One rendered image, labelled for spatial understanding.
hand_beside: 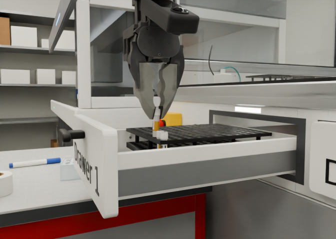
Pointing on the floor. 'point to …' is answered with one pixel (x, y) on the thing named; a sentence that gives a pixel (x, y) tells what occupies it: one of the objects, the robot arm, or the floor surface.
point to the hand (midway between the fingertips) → (157, 111)
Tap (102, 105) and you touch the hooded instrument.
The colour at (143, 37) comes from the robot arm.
